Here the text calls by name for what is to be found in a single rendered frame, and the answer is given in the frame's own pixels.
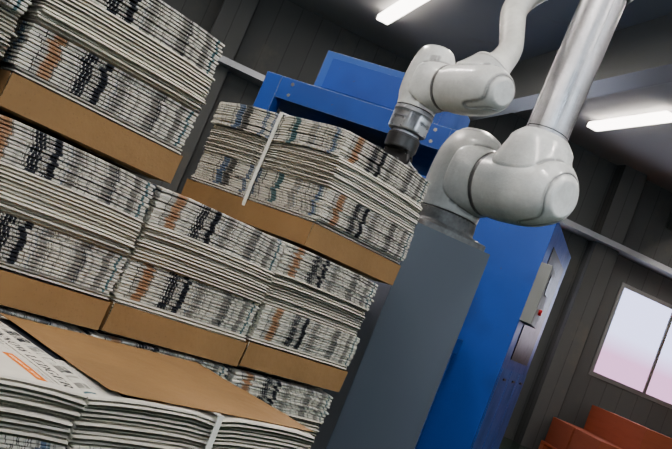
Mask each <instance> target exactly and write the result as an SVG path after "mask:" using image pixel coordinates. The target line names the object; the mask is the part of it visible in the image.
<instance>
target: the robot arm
mask: <svg viewBox="0 0 672 449"><path fill-rule="evenodd" d="M544 1H546V0H505V2H504V4H503V6H502V9H501V14H500V36H499V45H498V47H497V48H496V49H495V50H494V51H492V52H491V53H489V52H484V51H481V52H477V53H476V54H474V55H472V56H470V57H468V58H466V59H464V60H461V61H458V62H457V63H455V57H454V54H453V53H452V52H451V51H450V50H449V49H447V48H445V47H443V46H440V45H435V44H429V45H425V46H423V47H422V48H421V49H420V50H419V51H418V52H417V54H416V55H415V57H414V58H413V60H412V61H411V63H410V65H409V67H408V69H407V71H406V73H405V75H404V78H403V80H402V83H401V86H400V89H399V97H398V101H397V104H396V105H395V108H394V111H393V114H392V116H391V119H390V121H389V123H388V125H389V127H390V128H391V129H390V130H389V132H388V134H387V136H386V139H385V141H384V149H383V151H385V152H387V153H388V154H390V155H391V156H393V157H395V158H396V159H398V160H399V161H401V162H402V163H404V164H405V165H407V166H408V167H410V168H412V169H413V170H415V171H416V172H417V173H418V170H416V169H415V168H414V167H413V165H412V157H413V156H414V155H415V154H416V152H417V149H418V147H419V144H420V141H419V140H424V139H425V138H426V135H427V133H428V130H429V128H430V126H431V123H432V122H433V118H434V116H435V114H436V113H441V112H450V113H453V114H457V115H464V116H489V115H493V114H497V113H499V112H501V111H503V110H505V109H506V108H507V107H508V106H509V105H510V104H511V102H512V101H513V99H514V96H515V83H514V80H513V78H512V77H511V75H510V73H511V71H512V70H513V68H514V67H515V65H516V64H517V62H518V61H519V59H520V57H521V55H522V52H523V47H524V38H525V25H526V16H527V14H528V13H529V12H530V11H531V10H532V9H533V8H535V7H536V6H538V5H539V4H541V3H543V2H544ZM632 1H633V0H580V2H579V4H578V6H577V9H576V11H575V13H574V16H573V18H572V20H571V23H570V25H569V27H568V29H567V32H566V34H565V36H564V39H563V41H562V43H561V46H560V48H559V50H558V53H557V55H556V57H555V60H554V62H553V64H552V67H551V69H550V71H549V74H548V76H547V78H546V81H545V83H544V85H543V88H542V90H541V92H540V94H539V97H538V99H537V101H536V104H535V106H534V108H533V111H532V113H531V115H530V118H529V120H528V122H527V125H526V126H525V127H522V128H520V129H517V130H516V131H514V132H512V133H511V134H510V136H509V137H508V139H507V140H506V141H505V142H504V143H503V144H502V145H501V143H500V142H499V141H498V140H497V139H496V138H495V137H494V136H493V135H492V134H490V133H488V132H486V131H484V130H481V129H477V128H470V127H467V128H462V129H461V130H457V131H455V132H454V133H453V134H452V135H451V136H450V137H449V138H448V139H447V140H446V141H445V142H444V143H443V145H442V146H441V147H440V149H439V150H438V152H437V154H436V156H435V158H434V160H433V162H432V164H431V167H430V169H429V171H428V174H427V176H426V180H427V181H429V182H430V183H431V184H429V186H427V187H428V188H425V189H427V191H426V192H427V193H426V194H425V196H424V200H422V199H421V200H422V201H423V202H421V203H419V204H421V207H422V208H423V209H421V210H422V211H419V212H420V213H418V214H419V215H420V216H419V217H420V218H419V221H417V220H416V221H417V222H419V223H421V224H423V225H425V226H427V227H430V228H432V229H434V230H436V231H439V232H441V233H443V234H445V235H447V236H450V237H452V238H454V239H456V240H459V241H461V242H463V243H465V244H468V245H470V246H472V247H474V248H476V249H479V250H481V251H483V252H484V250H485V246H484V245H482V244H480V243H479V242H477V241H476V240H474V239H473V235H474V232H475V229H476V226H477V223H478V221H479V219H480V218H485V217H488V218H490V219H493V220H496V221H499V222H503V223H507V224H512V225H517V226H524V227H541V226H548V225H552V224H556V223H558V222H561V221H563V220H564V219H566V218H567V217H568V216H569V215H570V214H571V212H572V211H573V210H574V208H575V206H576V204H577V201H578V196H579V181H578V178H577V175H576V173H575V171H574V169H573V168H572V162H573V158H574V157H573V153H572V150H571V148H570V145H569V143H568V140H569V138H570V135H571V133H572V131H573V128H574V126H575V123H576V121H577V119H578V116H579V114H580V112H581V109H582V107H583V105H584V102H585V100H586V97H587V95H588V93H589V90H590V88H591V86H592V83H593V81H594V79H595V76H596V74H597V71H598V69H599V67H600V64H601V62H602V60H603V57H604V55H605V53H606V50H607V48H608V45H609V43H610V41H611V38H612V36H613V34H614V31H615V29H616V26H617V24H618V22H619V19H620V17H621V15H622V12H623V10H624V8H625V6H626V5H628V4H629V3H631V2H632Z"/></svg>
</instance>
